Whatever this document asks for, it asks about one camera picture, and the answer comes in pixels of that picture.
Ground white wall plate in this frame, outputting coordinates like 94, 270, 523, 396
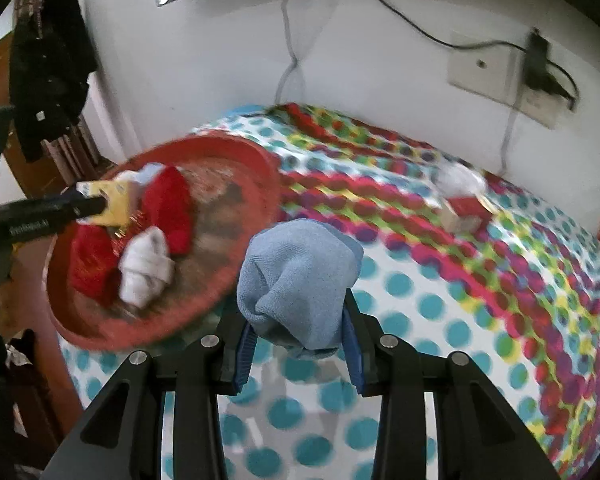
447, 34, 526, 107

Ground red plastic basin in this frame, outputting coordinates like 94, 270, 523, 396
45, 132, 281, 351

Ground black wall cable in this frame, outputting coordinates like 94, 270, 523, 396
350, 0, 530, 55

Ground yellow cardboard box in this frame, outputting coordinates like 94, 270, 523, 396
77, 179, 133, 228

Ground black charger plug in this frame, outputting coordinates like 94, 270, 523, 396
524, 29, 555, 92

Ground black hanging clothes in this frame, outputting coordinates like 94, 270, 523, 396
9, 0, 100, 163

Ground blue and white sock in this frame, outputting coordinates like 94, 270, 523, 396
114, 162, 167, 198

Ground light blue sock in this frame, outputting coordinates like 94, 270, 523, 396
236, 219, 365, 360

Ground red sock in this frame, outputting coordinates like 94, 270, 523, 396
70, 225, 123, 306
142, 166, 195, 256

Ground thin wall cable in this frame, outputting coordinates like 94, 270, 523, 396
275, 0, 311, 107

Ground wooden chair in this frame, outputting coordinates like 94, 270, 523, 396
0, 0, 123, 201

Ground red foil packet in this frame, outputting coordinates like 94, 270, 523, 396
107, 212, 148, 253

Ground white wall socket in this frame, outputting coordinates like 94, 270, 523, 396
510, 80, 565, 128

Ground charger cable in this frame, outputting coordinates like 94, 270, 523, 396
500, 104, 519, 177

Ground polka dot tablecloth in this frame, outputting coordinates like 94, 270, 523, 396
57, 102, 600, 480

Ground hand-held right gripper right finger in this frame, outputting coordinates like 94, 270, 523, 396
342, 287, 563, 480

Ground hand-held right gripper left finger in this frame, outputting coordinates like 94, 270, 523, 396
42, 305, 261, 480

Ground dark red cardboard box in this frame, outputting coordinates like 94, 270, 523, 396
440, 196, 490, 233

